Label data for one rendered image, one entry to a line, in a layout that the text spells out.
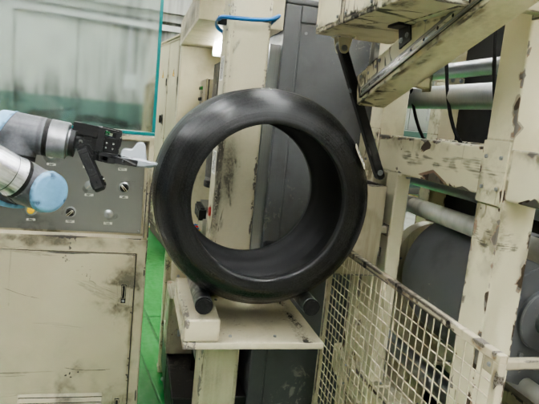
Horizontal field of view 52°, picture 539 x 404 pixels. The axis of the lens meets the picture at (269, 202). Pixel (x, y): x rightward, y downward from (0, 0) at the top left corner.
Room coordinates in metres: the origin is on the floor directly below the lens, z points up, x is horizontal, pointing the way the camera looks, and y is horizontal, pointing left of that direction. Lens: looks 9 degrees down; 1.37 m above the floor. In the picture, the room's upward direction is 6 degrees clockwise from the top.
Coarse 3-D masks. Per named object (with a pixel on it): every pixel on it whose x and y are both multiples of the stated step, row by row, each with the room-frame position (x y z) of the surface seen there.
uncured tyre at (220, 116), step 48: (240, 96) 1.34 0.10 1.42; (288, 96) 1.36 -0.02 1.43; (192, 144) 1.28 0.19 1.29; (336, 144) 1.37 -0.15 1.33; (336, 192) 1.61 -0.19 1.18; (192, 240) 1.28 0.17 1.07; (288, 240) 1.62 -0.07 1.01; (336, 240) 1.37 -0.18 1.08; (240, 288) 1.32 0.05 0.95; (288, 288) 1.35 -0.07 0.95
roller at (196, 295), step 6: (192, 282) 1.43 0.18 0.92; (192, 288) 1.39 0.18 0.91; (198, 288) 1.37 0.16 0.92; (192, 294) 1.36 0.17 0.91; (198, 294) 1.33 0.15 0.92; (204, 294) 1.32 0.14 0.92; (192, 300) 1.35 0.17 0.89; (198, 300) 1.30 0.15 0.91; (204, 300) 1.30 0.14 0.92; (210, 300) 1.30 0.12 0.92; (198, 306) 1.29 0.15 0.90; (204, 306) 1.30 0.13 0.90; (210, 306) 1.30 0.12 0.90; (198, 312) 1.30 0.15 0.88; (204, 312) 1.30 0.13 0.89
